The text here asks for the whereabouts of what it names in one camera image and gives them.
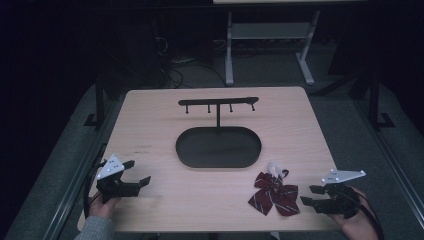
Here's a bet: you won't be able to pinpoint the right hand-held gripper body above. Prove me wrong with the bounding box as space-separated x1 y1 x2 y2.
312 168 367 220

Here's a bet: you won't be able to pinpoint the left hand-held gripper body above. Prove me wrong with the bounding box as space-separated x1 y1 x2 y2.
96 153 141 205

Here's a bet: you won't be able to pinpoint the dark red striped bow tie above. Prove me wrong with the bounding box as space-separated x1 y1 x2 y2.
247 161 301 217

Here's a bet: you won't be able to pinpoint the black hook rack with tray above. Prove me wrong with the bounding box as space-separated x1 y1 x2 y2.
175 96 263 170

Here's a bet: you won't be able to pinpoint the person's left hand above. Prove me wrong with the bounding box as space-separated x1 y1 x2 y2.
87 194 121 219

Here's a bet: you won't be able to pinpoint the person's right hand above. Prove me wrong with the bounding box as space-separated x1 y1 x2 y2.
327 186 380 240

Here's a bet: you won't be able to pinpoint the black metal stand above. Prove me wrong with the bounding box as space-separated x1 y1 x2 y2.
83 75 108 128
367 71 396 130

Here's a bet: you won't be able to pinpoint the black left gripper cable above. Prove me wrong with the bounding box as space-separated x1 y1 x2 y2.
82 142 108 219

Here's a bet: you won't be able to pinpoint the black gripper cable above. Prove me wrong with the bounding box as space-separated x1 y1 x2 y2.
82 142 108 219
357 192 385 240

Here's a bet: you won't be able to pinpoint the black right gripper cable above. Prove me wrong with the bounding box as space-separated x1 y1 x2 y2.
357 192 385 240

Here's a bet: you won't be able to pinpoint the black cables on floor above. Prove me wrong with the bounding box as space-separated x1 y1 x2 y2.
152 34 228 90

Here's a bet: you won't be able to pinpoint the white metal desk frame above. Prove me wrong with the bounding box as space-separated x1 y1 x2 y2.
224 9 322 87

